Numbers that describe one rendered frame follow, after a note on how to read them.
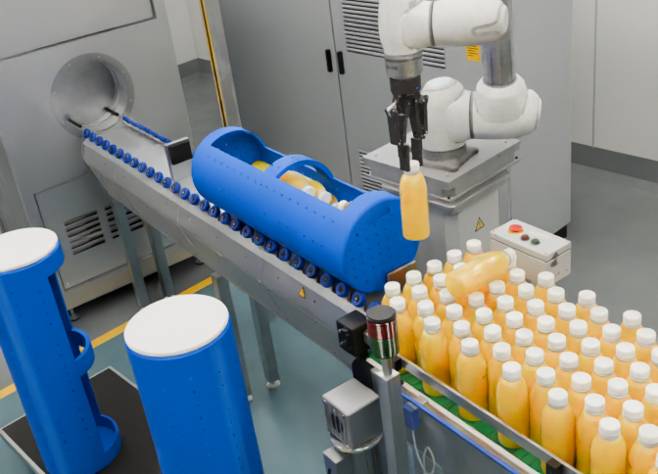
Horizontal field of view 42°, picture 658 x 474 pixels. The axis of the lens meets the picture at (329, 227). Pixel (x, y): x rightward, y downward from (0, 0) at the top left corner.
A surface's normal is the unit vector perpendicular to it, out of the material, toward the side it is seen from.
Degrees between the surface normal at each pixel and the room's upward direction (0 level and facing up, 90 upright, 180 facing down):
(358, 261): 90
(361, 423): 90
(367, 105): 90
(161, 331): 0
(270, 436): 0
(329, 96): 90
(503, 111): 100
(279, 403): 0
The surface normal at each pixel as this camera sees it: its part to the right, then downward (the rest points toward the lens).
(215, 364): 0.73, 0.23
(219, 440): 0.52, 0.34
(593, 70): -0.72, 0.41
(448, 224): -0.03, 0.47
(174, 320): -0.12, -0.88
